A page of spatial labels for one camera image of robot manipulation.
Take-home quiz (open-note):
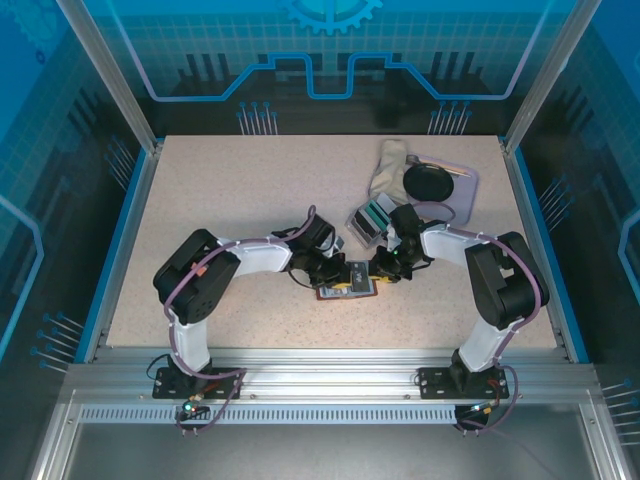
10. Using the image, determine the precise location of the brown leather card holder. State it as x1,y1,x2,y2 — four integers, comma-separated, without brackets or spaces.
314,258,380,302

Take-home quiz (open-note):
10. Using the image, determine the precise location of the aluminium side rail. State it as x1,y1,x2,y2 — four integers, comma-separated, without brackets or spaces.
499,137,591,364
82,142,164,364

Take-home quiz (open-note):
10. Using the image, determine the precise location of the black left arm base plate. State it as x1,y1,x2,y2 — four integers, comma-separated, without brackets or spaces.
152,366,246,401

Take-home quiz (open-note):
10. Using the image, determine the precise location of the beige cloth napkin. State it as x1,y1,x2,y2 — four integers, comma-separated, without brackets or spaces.
368,138,412,207

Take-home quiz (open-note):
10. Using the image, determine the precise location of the slotted grey cable duct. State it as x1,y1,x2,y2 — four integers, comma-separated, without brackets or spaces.
78,405,484,426

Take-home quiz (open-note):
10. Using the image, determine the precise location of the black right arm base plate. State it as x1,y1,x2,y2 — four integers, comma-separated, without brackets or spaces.
417,366,511,401

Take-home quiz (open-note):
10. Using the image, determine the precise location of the teal card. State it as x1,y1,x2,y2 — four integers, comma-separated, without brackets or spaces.
363,199,390,231

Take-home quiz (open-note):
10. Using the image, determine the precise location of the wooden chopstick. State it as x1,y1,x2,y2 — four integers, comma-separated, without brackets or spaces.
428,162,471,178
424,159,472,176

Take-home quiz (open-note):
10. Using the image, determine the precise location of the black VIP card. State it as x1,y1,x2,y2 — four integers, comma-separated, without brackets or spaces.
348,261,372,295

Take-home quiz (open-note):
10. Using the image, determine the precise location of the aluminium mounting rail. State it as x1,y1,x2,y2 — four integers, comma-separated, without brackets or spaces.
67,347,599,401

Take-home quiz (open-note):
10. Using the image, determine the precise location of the aluminium frame post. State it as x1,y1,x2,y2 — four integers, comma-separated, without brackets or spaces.
502,0,604,154
55,0,164,154

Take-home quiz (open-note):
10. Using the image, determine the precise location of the black plate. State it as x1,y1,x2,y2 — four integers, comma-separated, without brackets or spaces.
402,163,456,205

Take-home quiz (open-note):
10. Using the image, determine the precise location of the lavender tray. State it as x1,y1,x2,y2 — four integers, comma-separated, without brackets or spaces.
367,152,481,226

